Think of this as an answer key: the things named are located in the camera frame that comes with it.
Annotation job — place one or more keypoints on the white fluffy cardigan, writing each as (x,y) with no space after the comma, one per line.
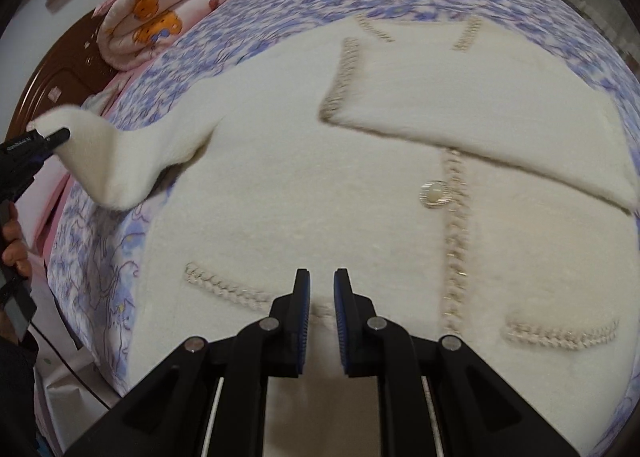
(300,187)

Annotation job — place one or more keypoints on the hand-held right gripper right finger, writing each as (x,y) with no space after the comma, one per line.
(341,297)

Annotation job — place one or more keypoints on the brown wooden headboard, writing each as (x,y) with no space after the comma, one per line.
(65,72)

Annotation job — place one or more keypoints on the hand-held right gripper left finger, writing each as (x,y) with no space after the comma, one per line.
(302,297)

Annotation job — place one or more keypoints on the person's left forearm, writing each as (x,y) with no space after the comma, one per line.
(15,387)

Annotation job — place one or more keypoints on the person's left hand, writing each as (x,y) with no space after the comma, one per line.
(12,242)

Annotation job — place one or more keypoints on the pink bear-print quilt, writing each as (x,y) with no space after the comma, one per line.
(150,12)

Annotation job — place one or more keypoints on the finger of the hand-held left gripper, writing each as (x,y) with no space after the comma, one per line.
(52,137)

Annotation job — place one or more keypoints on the white curtain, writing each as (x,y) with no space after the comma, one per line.
(595,22)

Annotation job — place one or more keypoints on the white sock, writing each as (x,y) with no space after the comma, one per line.
(97,102)

